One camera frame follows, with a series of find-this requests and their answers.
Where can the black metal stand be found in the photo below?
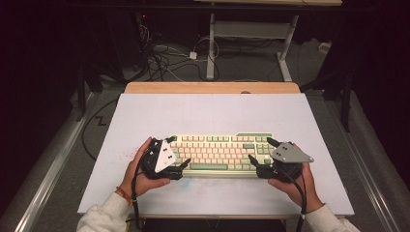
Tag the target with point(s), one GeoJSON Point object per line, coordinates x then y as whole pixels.
{"type": "Point", "coordinates": [80, 96]}
{"type": "Point", "coordinates": [346, 103]}

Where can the green and cream keyboard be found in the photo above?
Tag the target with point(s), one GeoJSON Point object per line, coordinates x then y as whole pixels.
{"type": "Point", "coordinates": [219, 151]}

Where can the white-framed desk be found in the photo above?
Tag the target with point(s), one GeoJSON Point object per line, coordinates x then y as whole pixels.
{"type": "Point", "coordinates": [248, 29]}

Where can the wooden table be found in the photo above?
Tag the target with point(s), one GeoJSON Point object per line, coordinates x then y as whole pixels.
{"type": "Point", "coordinates": [209, 87]}

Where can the person's left hand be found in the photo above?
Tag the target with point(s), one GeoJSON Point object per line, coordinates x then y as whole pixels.
{"type": "Point", "coordinates": [127, 180]}

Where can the person's right hand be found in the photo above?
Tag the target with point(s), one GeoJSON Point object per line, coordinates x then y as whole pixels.
{"type": "Point", "coordinates": [295, 190]}

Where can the aluminium floor rail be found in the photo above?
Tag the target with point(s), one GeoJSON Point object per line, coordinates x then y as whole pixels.
{"type": "Point", "coordinates": [364, 170]}
{"type": "Point", "coordinates": [48, 180]}

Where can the white power adapter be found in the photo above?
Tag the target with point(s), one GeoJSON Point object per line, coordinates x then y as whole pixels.
{"type": "Point", "coordinates": [193, 55]}

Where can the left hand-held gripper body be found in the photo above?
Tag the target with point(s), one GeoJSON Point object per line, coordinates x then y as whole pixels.
{"type": "Point", "coordinates": [164, 158]}

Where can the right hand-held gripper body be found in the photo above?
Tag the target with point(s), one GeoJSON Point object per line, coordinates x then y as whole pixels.
{"type": "Point", "coordinates": [288, 154]}

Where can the small white box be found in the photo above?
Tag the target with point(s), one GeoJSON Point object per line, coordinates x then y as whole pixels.
{"type": "Point", "coordinates": [324, 47]}

